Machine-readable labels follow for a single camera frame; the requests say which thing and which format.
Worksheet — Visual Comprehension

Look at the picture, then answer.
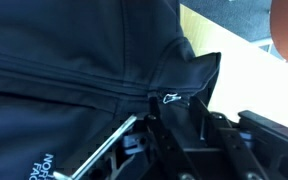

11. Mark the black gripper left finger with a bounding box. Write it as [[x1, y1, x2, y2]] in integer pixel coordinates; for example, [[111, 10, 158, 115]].
[[143, 96, 193, 180]]

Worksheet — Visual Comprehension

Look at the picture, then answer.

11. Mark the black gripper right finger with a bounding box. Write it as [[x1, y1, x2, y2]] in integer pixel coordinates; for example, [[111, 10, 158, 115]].
[[190, 97, 268, 180]]

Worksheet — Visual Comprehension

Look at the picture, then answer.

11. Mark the metal zipper pull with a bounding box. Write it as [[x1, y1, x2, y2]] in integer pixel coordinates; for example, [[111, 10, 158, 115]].
[[163, 93, 181, 104]]

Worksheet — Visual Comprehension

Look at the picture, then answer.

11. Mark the black zip jumper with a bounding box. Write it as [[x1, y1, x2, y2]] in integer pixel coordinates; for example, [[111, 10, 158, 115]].
[[0, 0, 221, 180]]

